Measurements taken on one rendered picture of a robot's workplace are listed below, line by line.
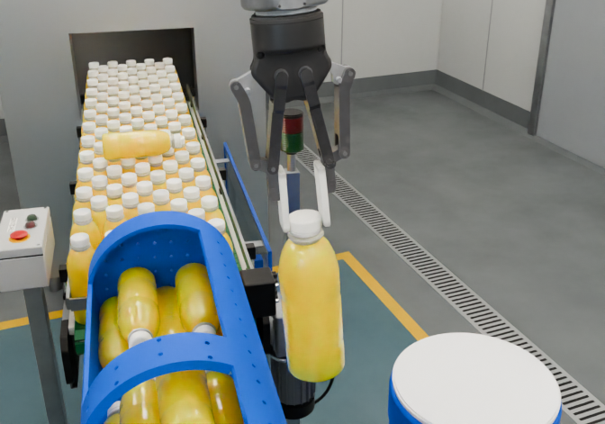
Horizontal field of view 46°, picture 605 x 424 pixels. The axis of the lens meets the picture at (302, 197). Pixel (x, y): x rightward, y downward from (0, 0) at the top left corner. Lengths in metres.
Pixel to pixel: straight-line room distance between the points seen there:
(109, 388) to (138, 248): 0.45
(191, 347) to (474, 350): 0.56
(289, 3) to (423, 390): 0.74
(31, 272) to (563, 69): 4.24
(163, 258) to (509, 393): 0.68
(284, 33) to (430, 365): 0.75
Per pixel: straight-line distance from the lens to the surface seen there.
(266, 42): 0.72
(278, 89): 0.74
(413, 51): 6.48
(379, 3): 6.22
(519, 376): 1.31
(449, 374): 1.28
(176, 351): 1.00
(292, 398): 1.88
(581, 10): 5.14
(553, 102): 5.37
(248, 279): 1.58
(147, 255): 1.41
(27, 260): 1.62
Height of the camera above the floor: 1.83
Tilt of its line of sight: 25 degrees down
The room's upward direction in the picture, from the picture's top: straight up
